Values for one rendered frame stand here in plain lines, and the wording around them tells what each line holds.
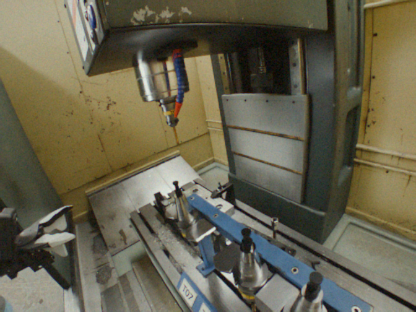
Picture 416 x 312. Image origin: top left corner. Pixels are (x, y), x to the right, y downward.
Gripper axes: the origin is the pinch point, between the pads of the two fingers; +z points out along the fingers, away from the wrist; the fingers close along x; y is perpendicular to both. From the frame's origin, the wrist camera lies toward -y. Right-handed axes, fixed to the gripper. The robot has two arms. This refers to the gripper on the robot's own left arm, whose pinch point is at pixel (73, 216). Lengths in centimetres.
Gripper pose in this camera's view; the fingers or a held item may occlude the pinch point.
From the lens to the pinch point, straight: 56.3
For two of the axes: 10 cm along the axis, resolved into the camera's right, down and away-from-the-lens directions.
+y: 1.8, 9.0, 4.0
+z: 7.8, -3.8, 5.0
